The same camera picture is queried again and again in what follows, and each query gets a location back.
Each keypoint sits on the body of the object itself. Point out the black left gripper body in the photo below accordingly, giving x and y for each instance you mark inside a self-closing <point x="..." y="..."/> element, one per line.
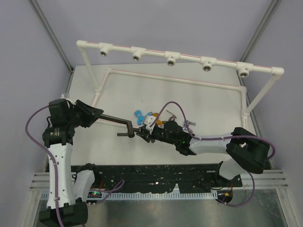
<point x="79" y="115"/>

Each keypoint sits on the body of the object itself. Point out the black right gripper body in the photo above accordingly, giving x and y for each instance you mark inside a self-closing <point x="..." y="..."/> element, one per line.
<point x="159" y="132"/>

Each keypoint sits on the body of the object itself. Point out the dark long-spout faucet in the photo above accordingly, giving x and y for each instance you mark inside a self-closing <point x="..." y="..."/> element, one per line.
<point x="131" y="130"/>

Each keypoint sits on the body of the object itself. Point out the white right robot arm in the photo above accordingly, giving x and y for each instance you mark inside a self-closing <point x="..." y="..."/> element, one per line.
<point x="248" y="153"/>

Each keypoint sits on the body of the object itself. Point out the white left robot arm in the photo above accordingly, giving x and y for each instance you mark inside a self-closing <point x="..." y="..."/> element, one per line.
<point x="66" y="205"/>

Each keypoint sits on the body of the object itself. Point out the orange plastic faucet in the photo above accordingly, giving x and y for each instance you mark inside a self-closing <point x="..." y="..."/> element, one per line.
<point x="158" y="122"/>

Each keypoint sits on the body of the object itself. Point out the grey metal faucet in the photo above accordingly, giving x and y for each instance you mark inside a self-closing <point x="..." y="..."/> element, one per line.
<point x="172" y="116"/>

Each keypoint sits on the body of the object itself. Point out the chrome metal faucet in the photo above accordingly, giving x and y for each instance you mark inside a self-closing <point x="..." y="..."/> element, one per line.
<point x="187" y="123"/>

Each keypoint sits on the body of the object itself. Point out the blue plastic faucet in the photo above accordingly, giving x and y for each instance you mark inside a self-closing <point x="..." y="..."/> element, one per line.
<point x="140" y="116"/>

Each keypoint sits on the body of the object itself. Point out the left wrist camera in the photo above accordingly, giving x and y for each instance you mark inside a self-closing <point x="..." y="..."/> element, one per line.
<point x="65" y="96"/>

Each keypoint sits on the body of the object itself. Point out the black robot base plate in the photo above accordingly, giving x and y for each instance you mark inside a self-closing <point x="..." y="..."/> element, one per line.
<point x="155" y="178"/>

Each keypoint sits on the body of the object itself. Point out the white slotted cable duct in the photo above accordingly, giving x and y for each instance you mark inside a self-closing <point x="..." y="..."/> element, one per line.
<point x="175" y="195"/>

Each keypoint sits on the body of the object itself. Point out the white PVC pipe frame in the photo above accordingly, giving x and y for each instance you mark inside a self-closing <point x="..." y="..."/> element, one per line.
<point x="215" y="95"/>

